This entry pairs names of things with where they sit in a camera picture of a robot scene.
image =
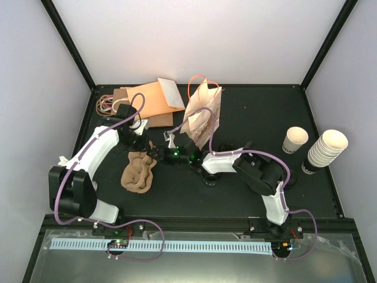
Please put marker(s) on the brown pulp cup carrier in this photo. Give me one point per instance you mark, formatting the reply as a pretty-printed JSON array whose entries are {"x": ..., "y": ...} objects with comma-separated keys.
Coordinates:
[{"x": 137, "y": 176}]

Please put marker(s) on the orange kraft paper bag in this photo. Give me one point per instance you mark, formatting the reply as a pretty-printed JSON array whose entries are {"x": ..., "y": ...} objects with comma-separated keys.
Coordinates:
[{"x": 161, "y": 97}]

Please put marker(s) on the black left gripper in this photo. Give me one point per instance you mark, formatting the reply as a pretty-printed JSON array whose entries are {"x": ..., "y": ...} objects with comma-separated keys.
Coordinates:
[{"x": 141, "y": 147}]

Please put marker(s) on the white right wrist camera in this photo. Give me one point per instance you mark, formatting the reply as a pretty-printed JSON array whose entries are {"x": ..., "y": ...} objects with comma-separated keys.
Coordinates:
[{"x": 169, "y": 139}]

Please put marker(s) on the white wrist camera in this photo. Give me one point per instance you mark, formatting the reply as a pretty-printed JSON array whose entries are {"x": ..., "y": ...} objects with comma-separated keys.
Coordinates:
[
  {"x": 140, "y": 126},
  {"x": 169, "y": 139}
]

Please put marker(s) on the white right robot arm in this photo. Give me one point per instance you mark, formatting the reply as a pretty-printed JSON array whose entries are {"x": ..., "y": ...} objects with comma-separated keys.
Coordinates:
[{"x": 264, "y": 173}]

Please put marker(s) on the single paper coffee cup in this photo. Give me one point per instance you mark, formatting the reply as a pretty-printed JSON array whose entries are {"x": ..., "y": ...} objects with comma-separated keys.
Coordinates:
[{"x": 295, "y": 138}]

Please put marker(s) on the brown kraft paper bag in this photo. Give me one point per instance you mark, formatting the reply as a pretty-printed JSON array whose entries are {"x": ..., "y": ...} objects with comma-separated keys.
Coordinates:
[{"x": 107, "y": 105}]

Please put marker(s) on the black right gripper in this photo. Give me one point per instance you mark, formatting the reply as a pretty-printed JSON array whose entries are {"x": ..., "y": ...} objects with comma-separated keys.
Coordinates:
[{"x": 152, "y": 154}]

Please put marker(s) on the black paper coffee cup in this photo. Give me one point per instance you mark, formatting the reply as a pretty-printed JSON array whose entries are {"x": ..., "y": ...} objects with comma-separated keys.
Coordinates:
[{"x": 227, "y": 149}]

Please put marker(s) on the stack of paper cups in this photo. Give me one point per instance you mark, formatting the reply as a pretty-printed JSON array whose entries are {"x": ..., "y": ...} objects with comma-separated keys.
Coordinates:
[{"x": 324, "y": 151}]

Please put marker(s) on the white slotted cable rail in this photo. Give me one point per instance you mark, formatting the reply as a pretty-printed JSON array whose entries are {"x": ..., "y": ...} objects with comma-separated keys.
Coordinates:
[{"x": 76, "y": 244}]

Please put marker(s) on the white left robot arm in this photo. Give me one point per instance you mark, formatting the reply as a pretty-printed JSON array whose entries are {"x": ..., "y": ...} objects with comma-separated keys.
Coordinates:
[{"x": 72, "y": 189}]

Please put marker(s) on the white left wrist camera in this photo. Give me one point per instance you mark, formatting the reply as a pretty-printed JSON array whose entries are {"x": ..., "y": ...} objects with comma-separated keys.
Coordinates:
[{"x": 140, "y": 126}]

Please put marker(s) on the printed white paper bag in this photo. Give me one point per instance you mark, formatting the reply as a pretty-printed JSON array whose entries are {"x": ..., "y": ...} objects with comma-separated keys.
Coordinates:
[{"x": 202, "y": 111}]

